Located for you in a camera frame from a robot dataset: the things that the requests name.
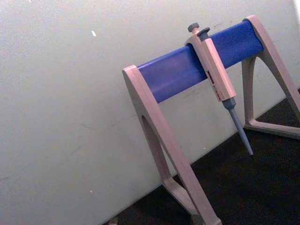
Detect black table cloth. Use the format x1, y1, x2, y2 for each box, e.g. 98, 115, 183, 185
103, 88, 300, 225

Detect pipette stand with blue bar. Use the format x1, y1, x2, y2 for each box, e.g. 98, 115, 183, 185
121, 15, 300, 225

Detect beige pipette with grey tip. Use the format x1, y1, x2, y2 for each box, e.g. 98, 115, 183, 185
184, 22, 254, 156

